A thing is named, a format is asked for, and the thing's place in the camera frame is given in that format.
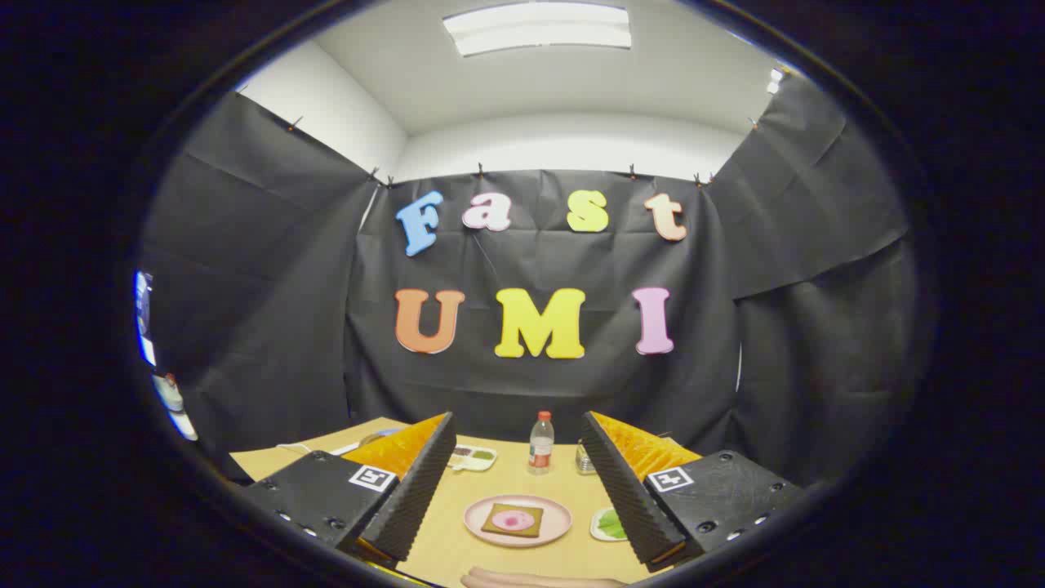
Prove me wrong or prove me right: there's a brown bread slice with ham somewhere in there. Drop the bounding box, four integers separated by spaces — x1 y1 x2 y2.
480 502 545 539

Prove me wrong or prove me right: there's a small white dish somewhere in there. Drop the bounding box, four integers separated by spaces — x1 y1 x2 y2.
589 506 629 543

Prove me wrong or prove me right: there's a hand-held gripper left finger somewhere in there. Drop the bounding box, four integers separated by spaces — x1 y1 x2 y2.
243 411 458 572

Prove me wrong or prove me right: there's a white compartment tray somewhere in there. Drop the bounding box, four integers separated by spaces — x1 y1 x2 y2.
447 445 498 473

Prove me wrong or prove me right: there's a clear water bottle red cap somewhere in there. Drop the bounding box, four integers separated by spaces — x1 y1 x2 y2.
527 411 556 476

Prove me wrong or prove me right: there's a pink round plate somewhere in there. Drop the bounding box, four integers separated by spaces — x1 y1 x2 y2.
463 494 574 548

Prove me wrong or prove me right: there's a ceiling light panel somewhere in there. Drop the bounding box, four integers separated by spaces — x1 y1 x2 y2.
442 2 634 58

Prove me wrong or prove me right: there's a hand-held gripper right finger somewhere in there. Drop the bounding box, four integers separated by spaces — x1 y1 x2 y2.
580 410 807 571

